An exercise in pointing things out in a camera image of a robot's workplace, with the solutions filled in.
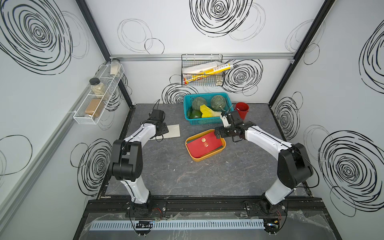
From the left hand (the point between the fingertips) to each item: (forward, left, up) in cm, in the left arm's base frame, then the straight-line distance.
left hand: (159, 130), depth 96 cm
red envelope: (-9, -29, -1) cm, 31 cm away
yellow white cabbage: (+15, -32, +2) cm, 35 cm away
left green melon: (+23, -24, +5) cm, 34 cm away
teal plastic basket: (+29, -18, +1) cm, 34 cm away
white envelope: (+4, -9, -6) cm, 11 cm away
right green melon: (+23, -40, +4) cm, 46 cm away
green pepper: (+15, -23, 0) cm, 28 cm away
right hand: (-3, -40, +5) cm, 40 cm away
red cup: (+17, -56, +6) cm, 59 cm away
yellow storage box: (-16, -32, -1) cm, 35 cm away
